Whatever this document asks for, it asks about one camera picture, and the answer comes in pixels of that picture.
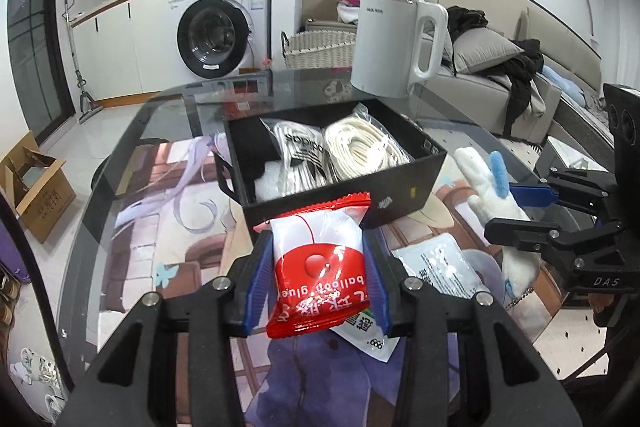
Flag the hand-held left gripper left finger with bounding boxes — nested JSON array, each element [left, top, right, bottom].
[[60, 229, 275, 427]]

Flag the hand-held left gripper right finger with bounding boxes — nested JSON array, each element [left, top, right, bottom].
[[362, 231, 583, 427]]

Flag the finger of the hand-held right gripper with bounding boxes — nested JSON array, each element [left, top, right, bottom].
[[509, 167, 618, 210], [484, 217, 626, 278]]

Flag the white and blue plush toy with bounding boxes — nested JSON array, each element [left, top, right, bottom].
[[452, 146, 556, 343]]

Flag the red and white packet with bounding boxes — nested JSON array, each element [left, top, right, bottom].
[[252, 191, 373, 340]]

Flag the black cardboard box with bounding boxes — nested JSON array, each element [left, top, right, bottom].
[[214, 98, 447, 233]]

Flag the white foam piece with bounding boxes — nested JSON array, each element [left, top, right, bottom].
[[253, 159, 288, 202]]

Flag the bag of white shoelaces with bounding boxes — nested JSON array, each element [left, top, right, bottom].
[[260, 117, 333, 198]]

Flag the cream rope coil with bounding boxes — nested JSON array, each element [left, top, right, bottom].
[[322, 103, 413, 182]]

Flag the white packet with green print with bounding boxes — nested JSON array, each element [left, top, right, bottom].
[[327, 302, 401, 364]]

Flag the white dotted packet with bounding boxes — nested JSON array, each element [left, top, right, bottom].
[[391, 232, 488, 300]]

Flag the light blue cloth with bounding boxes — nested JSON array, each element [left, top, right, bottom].
[[542, 64, 586, 102]]

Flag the printed desk mat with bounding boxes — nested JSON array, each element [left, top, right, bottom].
[[112, 134, 566, 427]]

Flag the grey sofa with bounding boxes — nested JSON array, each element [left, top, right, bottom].
[[415, 7, 616, 142]]

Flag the dark jacket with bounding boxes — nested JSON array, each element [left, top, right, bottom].
[[502, 38, 545, 138]]

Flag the grey pillow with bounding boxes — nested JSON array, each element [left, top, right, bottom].
[[452, 27, 525, 75]]

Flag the black clothes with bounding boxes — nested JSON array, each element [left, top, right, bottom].
[[446, 6, 488, 42]]

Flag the white electric kettle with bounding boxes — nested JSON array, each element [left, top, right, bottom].
[[350, 0, 447, 98]]

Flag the brown cardboard box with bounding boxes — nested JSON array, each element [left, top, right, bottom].
[[0, 132, 77, 244]]

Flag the white patterned slipper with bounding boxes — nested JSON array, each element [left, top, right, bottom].
[[42, 393, 68, 425], [10, 347, 58, 383]]

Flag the white wicker basket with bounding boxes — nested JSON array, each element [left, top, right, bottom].
[[281, 29, 358, 70]]

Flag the flat mop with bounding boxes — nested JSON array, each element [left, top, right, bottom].
[[62, 0, 103, 124]]

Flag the purple cloth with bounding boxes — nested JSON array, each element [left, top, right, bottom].
[[0, 227, 31, 288]]

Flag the white washing machine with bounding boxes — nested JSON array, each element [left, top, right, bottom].
[[167, 0, 273, 80]]

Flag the white kitchen cabinet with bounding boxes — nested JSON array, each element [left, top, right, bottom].
[[70, 0, 173, 102]]

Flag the dark glass door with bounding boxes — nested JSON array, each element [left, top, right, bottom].
[[0, 0, 68, 138]]

